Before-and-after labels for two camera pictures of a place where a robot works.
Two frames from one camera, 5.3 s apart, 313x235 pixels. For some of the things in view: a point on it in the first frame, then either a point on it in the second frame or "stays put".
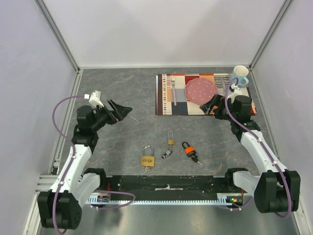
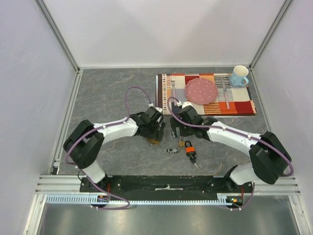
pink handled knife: (224, 86) stays put
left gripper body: (104, 116) -> (152, 132)
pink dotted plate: (200, 90) stays put
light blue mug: (240, 72) stays put
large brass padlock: (148, 161) -> (154, 141)
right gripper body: (217, 106) -> (176, 126)
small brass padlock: (170, 141) -> (182, 143)
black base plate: (199, 185) stays put
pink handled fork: (173, 81) stays put
